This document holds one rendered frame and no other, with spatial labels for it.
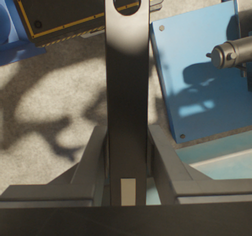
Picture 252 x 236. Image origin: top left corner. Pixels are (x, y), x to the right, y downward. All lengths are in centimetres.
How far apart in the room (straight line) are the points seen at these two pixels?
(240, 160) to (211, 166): 4
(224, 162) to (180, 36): 101
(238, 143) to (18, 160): 157
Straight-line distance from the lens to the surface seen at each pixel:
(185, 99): 123
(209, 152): 27
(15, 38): 127
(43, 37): 102
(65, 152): 149
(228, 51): 85
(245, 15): 136
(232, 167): 27
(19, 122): 153
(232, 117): 142
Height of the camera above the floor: 125
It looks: 75 degrees down
